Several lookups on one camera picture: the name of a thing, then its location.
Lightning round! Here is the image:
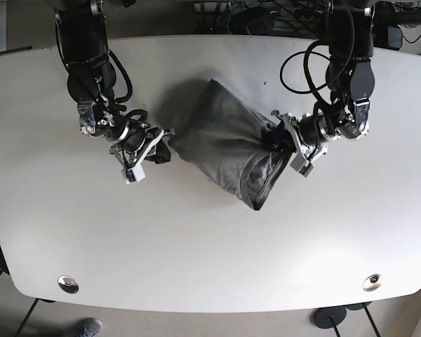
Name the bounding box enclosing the left chrome table grommet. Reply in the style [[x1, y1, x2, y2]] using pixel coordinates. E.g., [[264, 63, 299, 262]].
[[58, 275, 79, 294]]

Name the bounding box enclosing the black round stand base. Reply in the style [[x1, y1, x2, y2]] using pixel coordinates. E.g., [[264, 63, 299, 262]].
[[312, 306, 347, 329]]

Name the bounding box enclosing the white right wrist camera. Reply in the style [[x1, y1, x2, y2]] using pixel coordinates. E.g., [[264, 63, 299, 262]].
[[122, 164, 146, 185]]

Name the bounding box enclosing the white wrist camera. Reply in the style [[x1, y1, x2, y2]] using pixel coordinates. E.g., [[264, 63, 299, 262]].
[[290, 156, 314, 177], [122, 164, 146, 185]]

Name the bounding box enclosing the black power adapter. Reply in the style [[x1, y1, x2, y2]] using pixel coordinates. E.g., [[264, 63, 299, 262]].
[[229, 7, 275, 35]]

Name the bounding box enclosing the black electronics box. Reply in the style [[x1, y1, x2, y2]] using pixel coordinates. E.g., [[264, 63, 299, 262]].
[[387, 26, 403, 51]]

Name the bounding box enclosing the grey sneaker shoe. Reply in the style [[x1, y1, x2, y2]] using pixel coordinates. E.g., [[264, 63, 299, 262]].
[[74, 318, 102, 337]]

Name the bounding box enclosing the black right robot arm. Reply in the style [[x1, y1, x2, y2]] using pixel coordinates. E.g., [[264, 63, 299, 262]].
[[51, 1, 173, 183]]

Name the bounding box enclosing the chrome table grommet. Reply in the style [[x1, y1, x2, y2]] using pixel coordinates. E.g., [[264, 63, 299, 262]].
[[362, 274, 382, 292], [58, 275, 79, 294]]

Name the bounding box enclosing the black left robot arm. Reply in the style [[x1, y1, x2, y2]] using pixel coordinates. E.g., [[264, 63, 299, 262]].
[[277, 1, 376, 176]]

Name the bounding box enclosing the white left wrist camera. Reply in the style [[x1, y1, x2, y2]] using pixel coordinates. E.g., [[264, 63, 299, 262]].
[[290, 156, 314, 177]]

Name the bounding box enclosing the right chrome table grommet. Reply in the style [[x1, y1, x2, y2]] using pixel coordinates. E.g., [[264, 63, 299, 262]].
[[362, 274, 382, 292]]

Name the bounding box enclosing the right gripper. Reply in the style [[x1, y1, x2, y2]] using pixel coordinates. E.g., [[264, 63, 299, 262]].
[[77, 103, 175, 174]]

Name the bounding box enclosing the grey T-shirt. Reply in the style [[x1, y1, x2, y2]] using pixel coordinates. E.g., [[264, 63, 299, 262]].
[[170, 80, 294, 211]]

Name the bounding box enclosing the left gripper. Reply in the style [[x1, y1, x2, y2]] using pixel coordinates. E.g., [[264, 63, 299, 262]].
[[272, 98, 370, 165]]

